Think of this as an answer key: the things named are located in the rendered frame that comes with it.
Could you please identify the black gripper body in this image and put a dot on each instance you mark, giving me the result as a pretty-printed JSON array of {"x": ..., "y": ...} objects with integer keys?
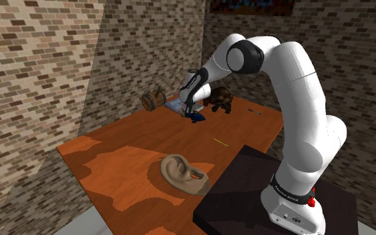
[{"x": 188, "y": 108}]

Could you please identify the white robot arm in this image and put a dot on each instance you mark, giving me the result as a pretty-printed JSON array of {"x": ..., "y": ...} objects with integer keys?
[{"x": 301, "y": 107}]

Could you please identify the blue grey book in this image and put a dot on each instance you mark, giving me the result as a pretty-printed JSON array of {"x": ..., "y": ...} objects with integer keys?
[{"x": 176, "y": 104}]

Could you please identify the dark blue toy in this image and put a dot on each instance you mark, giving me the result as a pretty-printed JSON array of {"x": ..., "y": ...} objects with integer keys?
[{"x": 197, "y": 117}]

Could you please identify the brown bear figure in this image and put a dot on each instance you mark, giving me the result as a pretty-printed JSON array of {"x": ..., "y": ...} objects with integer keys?
[{"x": 221, "y": 97}]

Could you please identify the brown wooden barrel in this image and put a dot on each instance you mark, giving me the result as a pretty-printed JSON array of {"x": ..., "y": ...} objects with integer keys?
[{"x": 153, "y": 99}]

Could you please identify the orange wooden table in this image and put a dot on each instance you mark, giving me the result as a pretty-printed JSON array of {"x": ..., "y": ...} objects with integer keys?
[{"x": 161, "y": 136}]

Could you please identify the yellow pencil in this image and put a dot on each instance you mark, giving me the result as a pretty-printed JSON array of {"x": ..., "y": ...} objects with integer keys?
[{"x": 221, "y": 142}]

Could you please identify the dark pen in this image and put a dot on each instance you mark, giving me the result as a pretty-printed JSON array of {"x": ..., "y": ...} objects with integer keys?
[{"x": 253, "y": 111}]

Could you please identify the beige ear model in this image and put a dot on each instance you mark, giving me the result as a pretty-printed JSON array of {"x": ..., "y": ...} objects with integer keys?
[{"x": 181, "y": 174}]

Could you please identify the dark robot stand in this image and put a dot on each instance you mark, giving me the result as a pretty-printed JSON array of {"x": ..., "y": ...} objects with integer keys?
[{"x": 239, "y": 195}]

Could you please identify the dark wall picture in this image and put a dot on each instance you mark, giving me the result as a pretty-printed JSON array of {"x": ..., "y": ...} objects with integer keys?
[{"x": 252, "y": 6}]

